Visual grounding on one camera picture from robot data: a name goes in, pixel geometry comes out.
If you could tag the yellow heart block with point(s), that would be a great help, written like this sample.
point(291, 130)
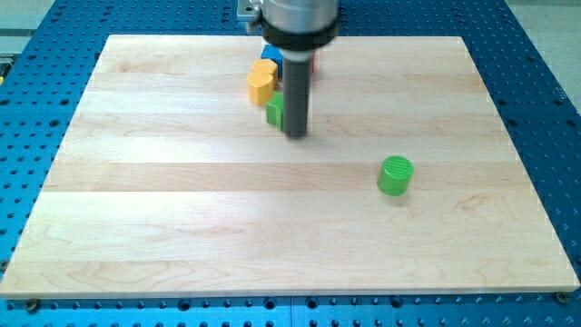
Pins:
point(262, 81)

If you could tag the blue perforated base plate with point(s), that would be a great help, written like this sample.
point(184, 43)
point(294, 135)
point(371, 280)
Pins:
point(46, 82)

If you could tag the green star block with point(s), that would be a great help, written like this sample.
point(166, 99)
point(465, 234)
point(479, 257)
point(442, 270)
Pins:
point(274, 110)

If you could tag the blue block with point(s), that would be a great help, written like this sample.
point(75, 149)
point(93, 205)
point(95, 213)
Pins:
point(273, 53)

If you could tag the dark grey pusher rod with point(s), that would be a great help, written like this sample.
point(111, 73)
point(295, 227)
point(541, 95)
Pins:
point(296, 96)

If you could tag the light wooden board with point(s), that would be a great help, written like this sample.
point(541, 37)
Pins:
point(171, 183)

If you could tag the green cylinder block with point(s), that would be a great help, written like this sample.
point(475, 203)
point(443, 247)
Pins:
point(395, 174)

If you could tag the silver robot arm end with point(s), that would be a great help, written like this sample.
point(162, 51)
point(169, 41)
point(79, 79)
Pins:
point(297, 27)

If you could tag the red block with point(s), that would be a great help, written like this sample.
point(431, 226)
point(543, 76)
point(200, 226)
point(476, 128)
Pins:
point(313, 60)

